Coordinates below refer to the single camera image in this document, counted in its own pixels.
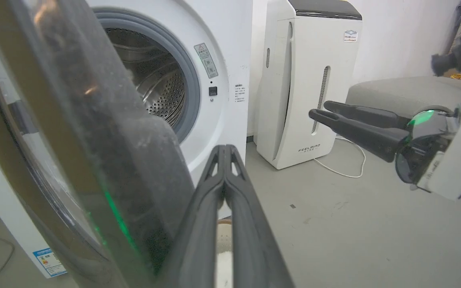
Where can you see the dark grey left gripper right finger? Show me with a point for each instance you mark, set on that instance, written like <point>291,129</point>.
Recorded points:
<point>250,232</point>

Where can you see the white perforated laundry basket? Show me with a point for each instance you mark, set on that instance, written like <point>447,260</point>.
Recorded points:
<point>224,256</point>

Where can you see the glass washing machine door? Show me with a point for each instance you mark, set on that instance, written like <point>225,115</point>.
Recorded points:
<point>74,152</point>

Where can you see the grey rubber door gasket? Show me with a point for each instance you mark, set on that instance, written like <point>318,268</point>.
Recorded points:
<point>190,80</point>

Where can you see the white washing machine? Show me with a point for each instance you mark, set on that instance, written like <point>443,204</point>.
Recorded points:
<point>222,120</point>

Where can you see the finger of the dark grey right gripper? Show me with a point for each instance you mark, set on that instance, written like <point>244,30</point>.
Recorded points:
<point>368,116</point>
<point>358,134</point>

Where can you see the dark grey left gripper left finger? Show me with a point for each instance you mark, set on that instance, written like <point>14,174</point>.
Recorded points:
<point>198,224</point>

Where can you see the blue energy label sticker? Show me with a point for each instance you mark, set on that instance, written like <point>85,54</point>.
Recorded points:
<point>49,262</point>

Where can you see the black door lock socket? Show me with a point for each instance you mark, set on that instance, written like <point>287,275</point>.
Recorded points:
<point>213,90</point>

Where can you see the grey sofa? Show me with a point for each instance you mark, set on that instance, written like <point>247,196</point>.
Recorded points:
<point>402,94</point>

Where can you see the white air purifier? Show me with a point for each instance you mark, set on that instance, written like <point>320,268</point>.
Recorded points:
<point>306,80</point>

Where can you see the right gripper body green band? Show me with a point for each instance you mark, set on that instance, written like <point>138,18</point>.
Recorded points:
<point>454,152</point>

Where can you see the perforated steel drum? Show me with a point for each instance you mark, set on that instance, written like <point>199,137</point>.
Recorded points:
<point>154,76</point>

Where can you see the grey warning sticker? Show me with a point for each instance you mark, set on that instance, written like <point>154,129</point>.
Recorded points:
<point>206,60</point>

